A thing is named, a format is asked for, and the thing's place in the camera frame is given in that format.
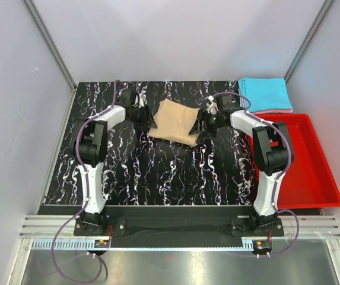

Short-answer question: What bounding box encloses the beige t shirt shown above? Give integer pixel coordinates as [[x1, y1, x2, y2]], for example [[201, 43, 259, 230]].
[[148, 99, 200, 147]]

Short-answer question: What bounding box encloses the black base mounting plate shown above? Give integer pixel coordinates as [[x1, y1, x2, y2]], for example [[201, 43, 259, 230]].
[[74, 205, 284, 250]]

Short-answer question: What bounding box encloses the right aluminium corner post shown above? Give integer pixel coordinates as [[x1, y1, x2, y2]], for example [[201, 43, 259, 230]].
[[284, 0, 336, 83]]

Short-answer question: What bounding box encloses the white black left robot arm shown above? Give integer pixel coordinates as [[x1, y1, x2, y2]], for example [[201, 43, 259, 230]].
[[72, 89, 157, 235]]

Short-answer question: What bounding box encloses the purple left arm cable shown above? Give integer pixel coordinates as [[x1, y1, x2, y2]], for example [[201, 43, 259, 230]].
[[52, 79, 129, 282]]

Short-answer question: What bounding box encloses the aluminium corner post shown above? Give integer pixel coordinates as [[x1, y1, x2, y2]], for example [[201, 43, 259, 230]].
[[23, 0, 77, 91], [284, 0, 336, 83]]

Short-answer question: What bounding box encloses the white slotted cable duct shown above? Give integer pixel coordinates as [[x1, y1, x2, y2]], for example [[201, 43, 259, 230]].
[[32, 239, 110, 251]]

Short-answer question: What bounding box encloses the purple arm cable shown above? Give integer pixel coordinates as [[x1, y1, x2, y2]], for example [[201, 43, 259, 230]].
[[214, 91, 300, 258], [52, 79, 129, 282]]

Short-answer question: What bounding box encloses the folded light blue t shirt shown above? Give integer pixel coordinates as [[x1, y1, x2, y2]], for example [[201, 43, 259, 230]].
[[238, 77, 293, 112]]

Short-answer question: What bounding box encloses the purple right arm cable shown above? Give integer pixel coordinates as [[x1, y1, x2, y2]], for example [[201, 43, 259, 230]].
[[214, 91, 300, 258]]

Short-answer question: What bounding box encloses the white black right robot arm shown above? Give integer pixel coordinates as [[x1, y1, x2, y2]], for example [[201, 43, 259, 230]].
[[189, 91, 294, 236]]

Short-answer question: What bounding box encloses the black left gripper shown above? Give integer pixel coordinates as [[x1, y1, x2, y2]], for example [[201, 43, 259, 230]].
[[129, 105, 157, 132]]

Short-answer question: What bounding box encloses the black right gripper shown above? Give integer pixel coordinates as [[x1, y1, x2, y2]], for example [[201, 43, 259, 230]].
[[188, 109, 225, 140]]

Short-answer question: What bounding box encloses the red plastic bin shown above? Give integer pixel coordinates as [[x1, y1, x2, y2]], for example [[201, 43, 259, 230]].
[[259, 113, 340, 209]]

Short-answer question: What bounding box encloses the left aluminium corner post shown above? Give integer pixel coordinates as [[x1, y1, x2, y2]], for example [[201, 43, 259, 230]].
[[23, 0, 77, 91]]

